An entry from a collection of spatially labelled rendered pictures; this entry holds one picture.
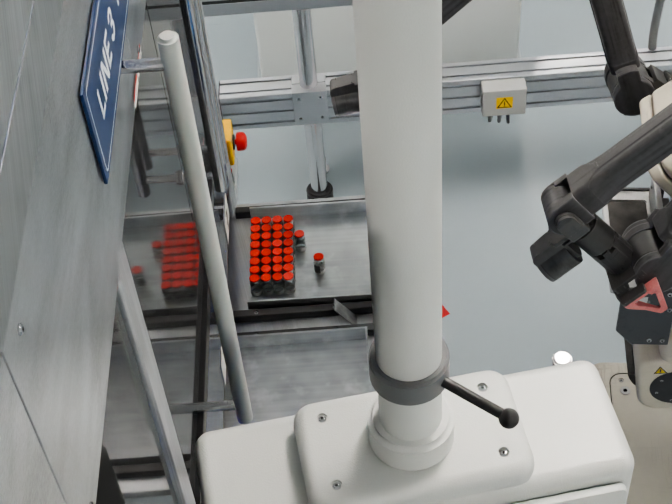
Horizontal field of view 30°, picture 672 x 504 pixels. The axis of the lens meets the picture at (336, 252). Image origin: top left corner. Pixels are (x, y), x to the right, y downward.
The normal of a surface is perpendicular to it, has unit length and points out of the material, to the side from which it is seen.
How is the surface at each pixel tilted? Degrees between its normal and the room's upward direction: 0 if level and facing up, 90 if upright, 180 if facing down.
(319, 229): 0
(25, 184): 0
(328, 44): 90
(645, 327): 90
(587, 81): 90
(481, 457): 0
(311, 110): 90
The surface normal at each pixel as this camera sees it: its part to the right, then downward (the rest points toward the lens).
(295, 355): -0.07, -0.67
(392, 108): -0.21, 0.73
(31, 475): 1.00, -0.07
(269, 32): 0.04, 0.74
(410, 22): 0.26, 0.70
